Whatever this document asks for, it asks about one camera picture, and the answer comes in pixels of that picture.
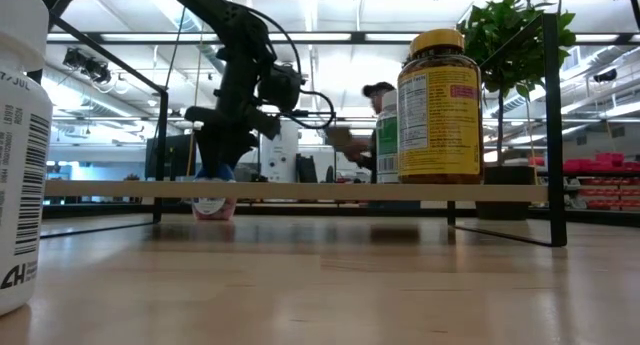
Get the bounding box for amber bottle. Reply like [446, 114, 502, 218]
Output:
[397, 28, 485, 185]

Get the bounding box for wooden shelf, black metal legs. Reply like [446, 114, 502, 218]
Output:
[27, 12, 569, 249]

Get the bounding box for black monitor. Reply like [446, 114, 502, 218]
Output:
[144, 133, 199, 181]

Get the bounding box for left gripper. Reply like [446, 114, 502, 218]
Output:
[184, 59, 282, 180]

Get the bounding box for person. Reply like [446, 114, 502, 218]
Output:
[327, 81, 401, 185]

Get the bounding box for blue-capped medicine bottle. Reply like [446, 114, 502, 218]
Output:
[192, 163, 237, 222]

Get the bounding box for black ceiling spotlights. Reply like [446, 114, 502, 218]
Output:
[62, 47, 114, 85]

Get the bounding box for green leafy plant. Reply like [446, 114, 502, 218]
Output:
[455, 0, 577, 167]

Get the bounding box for rack of red bins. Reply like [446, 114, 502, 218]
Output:
[529, 152, 640, 211]

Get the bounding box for white cabinet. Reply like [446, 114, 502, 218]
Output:
[259, 119, 301, 184]

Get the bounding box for black plant pot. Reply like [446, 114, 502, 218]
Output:
[474, 164, 537, 221]

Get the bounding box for green-label bottle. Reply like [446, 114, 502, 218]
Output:
[375, 89, 401, 185]

